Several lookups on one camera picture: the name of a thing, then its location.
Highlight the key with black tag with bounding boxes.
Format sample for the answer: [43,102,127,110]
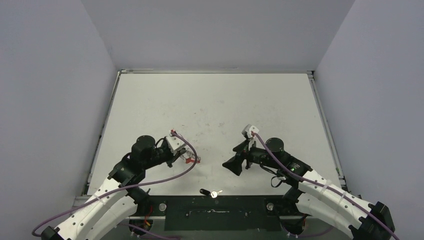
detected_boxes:
[199,188,223,198]

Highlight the metal keyring organizer red handle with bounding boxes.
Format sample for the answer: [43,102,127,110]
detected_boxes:
[180,150,201,164]

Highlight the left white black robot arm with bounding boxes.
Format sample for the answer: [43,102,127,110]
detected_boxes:
[31,130,193,240]

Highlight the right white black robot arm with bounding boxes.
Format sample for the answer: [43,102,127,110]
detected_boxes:
[222,137,397,240]

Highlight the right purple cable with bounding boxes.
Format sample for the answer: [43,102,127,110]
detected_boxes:
[251,131,402,240]

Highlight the purple cable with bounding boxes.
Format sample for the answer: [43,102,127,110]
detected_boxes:
[31,130,199,240]
[251,131,402,240]

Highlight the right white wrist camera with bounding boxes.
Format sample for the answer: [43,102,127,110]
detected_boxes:
[241,124,259,140]

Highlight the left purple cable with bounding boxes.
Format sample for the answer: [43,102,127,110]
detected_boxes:
[31,130,199,240]

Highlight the black mounting base plate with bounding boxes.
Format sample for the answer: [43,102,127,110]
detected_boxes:
[126,195,308,232]

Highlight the aluminium frame rail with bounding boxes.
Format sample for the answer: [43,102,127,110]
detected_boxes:
[68,194,167,220]

